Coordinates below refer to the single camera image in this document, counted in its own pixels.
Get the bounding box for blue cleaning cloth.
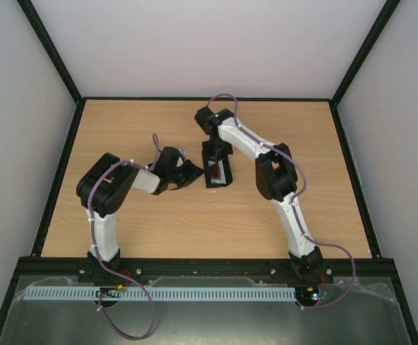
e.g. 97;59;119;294
210;161;226;185

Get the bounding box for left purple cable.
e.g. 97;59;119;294
86;133;158;341

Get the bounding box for black mounting rail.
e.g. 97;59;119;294
14;255;396;285

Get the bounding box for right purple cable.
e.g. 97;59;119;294
207;93;357;312

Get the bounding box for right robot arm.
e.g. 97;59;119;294
195;106;323;282

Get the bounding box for brown sunglasses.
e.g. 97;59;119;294
209;161;223;180

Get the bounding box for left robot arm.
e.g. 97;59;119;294
76;147;204;283

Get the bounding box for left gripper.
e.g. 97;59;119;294
169;160;205;188

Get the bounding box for black aluminium frame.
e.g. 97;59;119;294
0;0;418;345

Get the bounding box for purple cable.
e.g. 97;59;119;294
86;133;158;341
207;93;357;312

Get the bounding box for metal plate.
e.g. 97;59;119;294
0;277;410;344

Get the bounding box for light blue cable duct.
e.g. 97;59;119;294
23;286;296;302

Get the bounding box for black glasses case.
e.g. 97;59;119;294
202;139;233;188

